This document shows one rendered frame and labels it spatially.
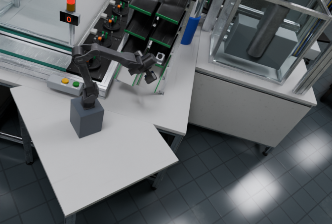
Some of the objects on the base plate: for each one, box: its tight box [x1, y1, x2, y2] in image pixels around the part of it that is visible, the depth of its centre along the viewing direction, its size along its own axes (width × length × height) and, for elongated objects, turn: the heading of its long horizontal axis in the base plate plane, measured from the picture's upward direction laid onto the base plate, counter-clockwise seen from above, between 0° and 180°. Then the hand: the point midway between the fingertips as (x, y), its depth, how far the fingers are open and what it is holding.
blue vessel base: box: [180, 15, 201, 45], centre depth 256 cm, size 16×16×27 cm
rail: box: [0, 52, 108, 100], centre depth 189 cm, size 6×89×11 cm, turn 67°
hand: (146, 67), depth 164 cm, fingers open, 6 cm apart
